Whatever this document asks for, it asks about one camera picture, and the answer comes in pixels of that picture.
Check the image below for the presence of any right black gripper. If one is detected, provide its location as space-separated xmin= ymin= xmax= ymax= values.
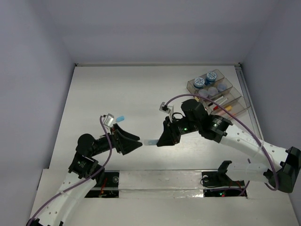
xmin=157 ymin=115 xmax=200 ymax=146

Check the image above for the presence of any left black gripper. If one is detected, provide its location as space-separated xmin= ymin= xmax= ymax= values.
xmin=90 ymin=123 xmax=142 ymax=155

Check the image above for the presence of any blue pencil shaped highlighter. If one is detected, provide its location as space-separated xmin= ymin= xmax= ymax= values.
xmin=144 ymin=139 xmax=158 ymax=146

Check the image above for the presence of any blue eraser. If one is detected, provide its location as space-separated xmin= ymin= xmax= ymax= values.
xmin=116 ymin=116 xmax=125 ymax=123

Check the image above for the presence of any red capped white marker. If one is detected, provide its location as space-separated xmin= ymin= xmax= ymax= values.
xmin=213 ymin=98 xmax=228 ymax=111

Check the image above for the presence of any blue lidded jar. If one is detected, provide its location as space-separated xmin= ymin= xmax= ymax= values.
xmin=193 ymin=77 xmax=205 ymax=89
xmin=205 ymin=71 xmax=217 ymax=85

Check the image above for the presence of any clear purple clip jar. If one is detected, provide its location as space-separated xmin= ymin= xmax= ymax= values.
xmin=207 ymin=87 xmax=218 ymax=97

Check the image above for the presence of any pink pencil shaped highlighter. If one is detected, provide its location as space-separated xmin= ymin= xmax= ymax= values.
xmin=222 ymin=106 xmax=232 ymax=112

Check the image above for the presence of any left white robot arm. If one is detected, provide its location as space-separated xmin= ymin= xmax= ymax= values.
xmin=27 ymin=123 xmax=142 ymax=226

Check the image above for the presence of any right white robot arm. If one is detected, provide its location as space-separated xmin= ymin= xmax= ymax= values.
xmin=156 ymin=99 xmax=301 ymax=194

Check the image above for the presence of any clear tiered organizer box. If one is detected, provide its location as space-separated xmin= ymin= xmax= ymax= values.
xmin=186 ymin=69 xmax=250 ymax=119

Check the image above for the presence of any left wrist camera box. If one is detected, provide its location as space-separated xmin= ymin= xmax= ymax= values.
xmin=100 ymin=113 xmax=115 ymax=128

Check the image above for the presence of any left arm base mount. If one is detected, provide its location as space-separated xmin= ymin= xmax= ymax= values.
xmin=85 ymin=171 xmax=119 ymax=198

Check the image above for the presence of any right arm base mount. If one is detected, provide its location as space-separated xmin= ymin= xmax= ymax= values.
xmin=200 ymin=161 xmax=247 ymax=198

